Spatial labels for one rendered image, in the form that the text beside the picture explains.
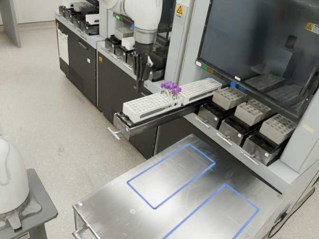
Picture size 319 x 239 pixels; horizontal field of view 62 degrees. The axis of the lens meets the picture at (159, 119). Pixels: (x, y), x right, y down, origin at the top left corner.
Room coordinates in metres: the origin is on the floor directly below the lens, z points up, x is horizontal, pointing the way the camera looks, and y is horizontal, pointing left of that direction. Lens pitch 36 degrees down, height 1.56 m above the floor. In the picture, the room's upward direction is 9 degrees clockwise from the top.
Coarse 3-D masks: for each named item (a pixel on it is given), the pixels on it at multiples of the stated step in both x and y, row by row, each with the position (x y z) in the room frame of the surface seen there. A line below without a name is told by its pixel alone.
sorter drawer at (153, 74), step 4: (152, 68) 1.55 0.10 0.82; (156, 68) 1.56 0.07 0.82; (160, 68) 1.58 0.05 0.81; (164, 68) 1.61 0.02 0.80; (152, 72) 1.53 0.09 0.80; (156, 72) 1.55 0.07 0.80; (160, 72) 1.57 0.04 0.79; (164, 72) 1.60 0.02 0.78; (152, 76) 1.53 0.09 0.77; (156, 76) 1.55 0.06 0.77; (160, 76) 1.58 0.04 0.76
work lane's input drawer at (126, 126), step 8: (208, 96) 1.32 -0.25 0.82; (192, 104) 1.22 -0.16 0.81; (200, 104) 1.25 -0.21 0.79; (120, 112) 1.03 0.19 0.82; (168, 112) 1.10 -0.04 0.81; (176, 112) 1.13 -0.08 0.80; (184, 112) 1.17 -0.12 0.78; (192, 112) 1.22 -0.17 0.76; (120, 120) 0.98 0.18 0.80; (128, 120) 0.98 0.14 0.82; (144, 120) 1.00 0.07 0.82; (152, 120) 1.02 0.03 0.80; (160, 120) 1.06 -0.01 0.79; (168, 120) 1.09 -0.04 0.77; (120, 128) 0.98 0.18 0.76; (128, 128) 0.93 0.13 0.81; (136, 128) 0.95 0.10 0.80; (144, 128) 0.99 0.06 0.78; (152, 128) 1.02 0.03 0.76; (128, 136) 0.93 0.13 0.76
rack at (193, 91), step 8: (200, 80) 1.40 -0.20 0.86; (208, 80) 1.42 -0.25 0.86; (184, 88) 1.28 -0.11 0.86; (192, 88) 1.29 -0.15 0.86; (200, 88) 1.32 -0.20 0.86; (208, 88) 1.33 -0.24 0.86; (216, 88) 1.36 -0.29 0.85; (184, 96) 1.19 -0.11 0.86; (192, 96) 1.22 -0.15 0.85; (200, 96) 1.32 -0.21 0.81; (184, 104) 1.19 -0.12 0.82
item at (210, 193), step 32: (160, 160) 0.75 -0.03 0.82; (192, 160) 0.78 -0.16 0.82; (224, 160) 0.81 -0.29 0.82; (96, 192) 0.56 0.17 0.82; (128, 192) 0.58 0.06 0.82; (160, 192) 0.60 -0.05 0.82; (192, 192) 0.62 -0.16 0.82; (224, 192) 0.65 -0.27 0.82; (256, 192) 0.67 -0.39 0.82; (96, 224) 0.44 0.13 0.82; (128, 224) 0.46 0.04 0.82; (160, 224) 0.48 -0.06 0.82; (192, 224) 0.50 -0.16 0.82; (224, 224) 0.52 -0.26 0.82; (256, 224) 0.54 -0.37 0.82
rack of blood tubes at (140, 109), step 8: (152, 96) 1.15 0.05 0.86; (160, 96) 1.17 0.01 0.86; (128, 104) 1.05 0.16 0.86; (136, 104) 1.06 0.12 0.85; (144, 104) 1.06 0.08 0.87; (152, 104) 1.07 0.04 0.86; (160, 104) 1.08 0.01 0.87; (168, 104) 1.10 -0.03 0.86; (176, 104) 1.16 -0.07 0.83; (128, 112) 1.00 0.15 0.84; (136, 112) 0.98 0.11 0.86; (144, 112) 1.00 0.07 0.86; (152, 112) 1.08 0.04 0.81; (160, 112) 1.07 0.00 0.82; (136, 120) 0.97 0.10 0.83
